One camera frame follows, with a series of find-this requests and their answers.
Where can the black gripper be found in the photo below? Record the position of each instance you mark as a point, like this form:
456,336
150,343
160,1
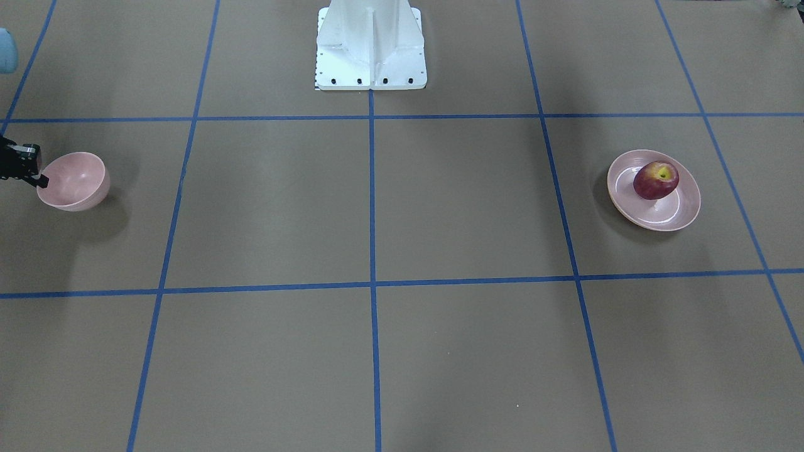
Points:
14,164

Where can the pink bowl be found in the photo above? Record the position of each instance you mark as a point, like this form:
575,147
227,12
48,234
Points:
76,182

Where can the red apple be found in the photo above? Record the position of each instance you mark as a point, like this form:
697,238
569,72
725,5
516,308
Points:
656,180

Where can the pink plate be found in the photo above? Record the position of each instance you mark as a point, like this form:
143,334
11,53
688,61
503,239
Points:
670,213

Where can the brown paper table cover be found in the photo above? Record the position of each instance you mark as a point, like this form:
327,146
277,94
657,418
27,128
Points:
282,269

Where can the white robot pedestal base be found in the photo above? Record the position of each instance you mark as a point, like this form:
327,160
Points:
370,45

